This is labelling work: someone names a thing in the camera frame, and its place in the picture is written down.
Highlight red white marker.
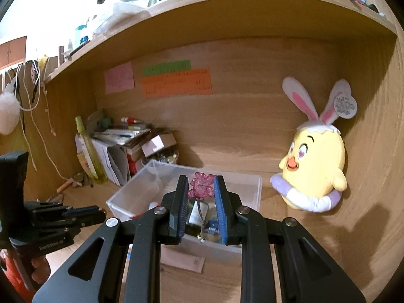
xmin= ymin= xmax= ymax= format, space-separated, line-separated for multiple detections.
xmin=120 ymin=117 xmax=142 ymax=124

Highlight small cardboard box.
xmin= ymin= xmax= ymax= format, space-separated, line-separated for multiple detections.
xmin=141 ymin=133 xmax=177 ymax=157

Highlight pink crystal hair clip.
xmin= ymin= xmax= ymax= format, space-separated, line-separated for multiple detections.
xmin=188 ymin=172 xmax=216 ymax=200

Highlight yellow-green tall bottle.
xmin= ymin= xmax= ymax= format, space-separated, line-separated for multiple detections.
xmin=75 ymin=116 xmax=106 ymax=183

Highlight stack of papers and books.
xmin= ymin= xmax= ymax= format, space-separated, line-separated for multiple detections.
xmin=86 ymin=127 xmax=151 ymax=187

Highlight white fluffy pompom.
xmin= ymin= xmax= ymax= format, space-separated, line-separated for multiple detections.
xmin=0 ymin=92 xmax=20 ymax=135

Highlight person's left hand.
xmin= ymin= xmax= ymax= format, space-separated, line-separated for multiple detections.
xmin=32 ymin=256 xmax=51 ymax=284

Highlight clear plastic storage bin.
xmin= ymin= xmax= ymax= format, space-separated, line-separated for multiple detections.
xmin=107 ymin=161 xmax=262 ymax=262

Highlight orange sticky note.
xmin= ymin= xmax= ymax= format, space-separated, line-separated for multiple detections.
xmin=141 ymin=68 xmax=212 ymax=98

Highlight yellow chick plush bunny ears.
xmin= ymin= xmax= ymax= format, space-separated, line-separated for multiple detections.
xmin=270 ymin=77 xmax=358 ymax=213

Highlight pink cream tube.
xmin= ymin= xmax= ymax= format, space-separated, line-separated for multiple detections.
xmin=160 ymin=246 xmax=205 ymax=274

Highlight green pump bottle white label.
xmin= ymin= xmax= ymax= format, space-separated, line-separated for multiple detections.
xmin=185 ymin=200 xmax=209 ymax=237

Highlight blue staples box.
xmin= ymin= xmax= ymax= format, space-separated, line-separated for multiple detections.
xmin=203 ymin=220 xmax=220 ymax=237

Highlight green sticky note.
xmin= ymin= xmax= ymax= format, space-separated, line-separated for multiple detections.
xmin=143 ymin=60 xmax=191 ymax=77

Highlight pink sticky note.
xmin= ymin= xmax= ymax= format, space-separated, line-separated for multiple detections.
xmin=103 ymin=62 xmax=135 ymax=94

